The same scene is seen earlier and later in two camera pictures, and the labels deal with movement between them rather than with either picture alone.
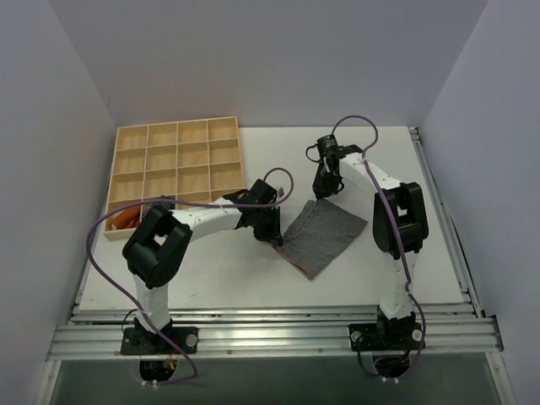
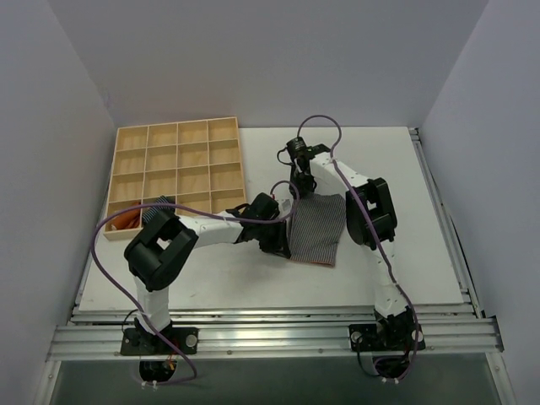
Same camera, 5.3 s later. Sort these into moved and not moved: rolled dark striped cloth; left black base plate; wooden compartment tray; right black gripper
Moved: right black gripper
Not moved: left black base plate; wooden compartment tray; rolled dark striped cloth
